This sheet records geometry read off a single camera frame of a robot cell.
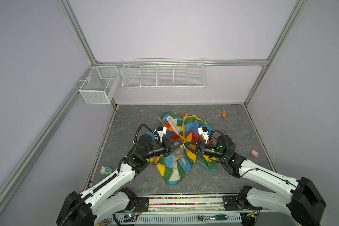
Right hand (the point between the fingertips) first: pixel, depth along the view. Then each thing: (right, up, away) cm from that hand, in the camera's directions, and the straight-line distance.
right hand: (184, 147), depth 67 cm
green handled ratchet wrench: (+17, -36, +2) cm, 40 cm away
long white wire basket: (-12, +45, +30) cm, 56 cm away
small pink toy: (+47, -9, +23) cm, 53 cm away
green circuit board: (-28, -38, +5) cm, 48 cm away
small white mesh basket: (-58, +36, +32) cm, 76 cm away
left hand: (-1, +1, 0) cm, 1 cm away
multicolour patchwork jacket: (-5, -16, +19) cm, 25 cm away
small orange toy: (+35, +17, +45) cm, 59 cm away
